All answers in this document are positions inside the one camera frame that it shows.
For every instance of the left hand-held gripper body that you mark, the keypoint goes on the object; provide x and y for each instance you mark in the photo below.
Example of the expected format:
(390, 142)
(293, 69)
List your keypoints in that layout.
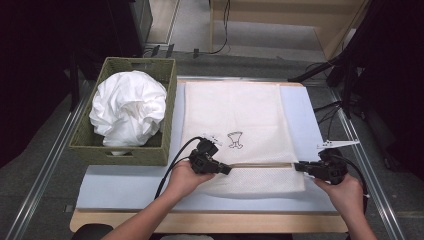
(201, 160)

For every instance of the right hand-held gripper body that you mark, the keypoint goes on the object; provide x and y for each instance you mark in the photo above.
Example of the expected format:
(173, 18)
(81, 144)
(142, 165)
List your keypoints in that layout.
(331, 170)

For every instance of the green woven basket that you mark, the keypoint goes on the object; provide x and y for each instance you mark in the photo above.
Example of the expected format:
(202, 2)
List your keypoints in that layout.
(150, 159)

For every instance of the white mesh laundry bag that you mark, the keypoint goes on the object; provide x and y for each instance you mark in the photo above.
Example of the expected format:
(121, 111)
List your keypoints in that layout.
(240, 106)

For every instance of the white cloth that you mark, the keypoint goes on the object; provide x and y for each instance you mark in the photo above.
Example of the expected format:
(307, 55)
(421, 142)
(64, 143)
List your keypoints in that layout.
(126, 106)

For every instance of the person's left hand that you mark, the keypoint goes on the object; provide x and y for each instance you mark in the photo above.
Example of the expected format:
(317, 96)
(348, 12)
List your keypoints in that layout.
(181, 180)

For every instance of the person's right hand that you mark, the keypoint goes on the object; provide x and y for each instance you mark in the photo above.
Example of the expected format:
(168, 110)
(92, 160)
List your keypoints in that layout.
(348, 196)

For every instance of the light wooden table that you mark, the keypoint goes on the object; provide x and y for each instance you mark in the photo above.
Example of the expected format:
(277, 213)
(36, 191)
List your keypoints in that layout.
(233, 223)

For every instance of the pale blue table mat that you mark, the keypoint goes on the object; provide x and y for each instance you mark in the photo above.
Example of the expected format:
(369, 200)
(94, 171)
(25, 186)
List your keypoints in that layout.
(133, 186)

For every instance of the person's grey trousers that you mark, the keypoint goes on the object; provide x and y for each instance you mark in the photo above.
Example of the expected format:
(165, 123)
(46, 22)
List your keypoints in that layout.
(186, 237)

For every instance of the black metal stand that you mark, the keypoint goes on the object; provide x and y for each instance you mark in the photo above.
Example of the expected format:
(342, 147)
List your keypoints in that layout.
(313, 71)

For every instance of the dark rounded object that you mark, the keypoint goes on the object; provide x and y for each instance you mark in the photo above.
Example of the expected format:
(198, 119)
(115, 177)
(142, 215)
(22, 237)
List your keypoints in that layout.
(91, 231)

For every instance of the black stand leg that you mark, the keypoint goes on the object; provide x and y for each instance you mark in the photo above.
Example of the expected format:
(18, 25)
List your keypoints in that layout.
(74, 86)

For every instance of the dark cabinet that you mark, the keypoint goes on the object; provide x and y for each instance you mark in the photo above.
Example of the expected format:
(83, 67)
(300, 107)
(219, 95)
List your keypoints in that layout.
(145, 20)

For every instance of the light wooden shelf unit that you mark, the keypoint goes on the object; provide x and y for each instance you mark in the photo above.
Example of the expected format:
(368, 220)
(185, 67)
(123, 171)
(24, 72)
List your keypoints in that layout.
(266, 10)

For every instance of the metal floor rail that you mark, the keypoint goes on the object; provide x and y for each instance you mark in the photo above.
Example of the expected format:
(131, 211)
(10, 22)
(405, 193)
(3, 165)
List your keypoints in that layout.
(50, 163)
(376, 186)

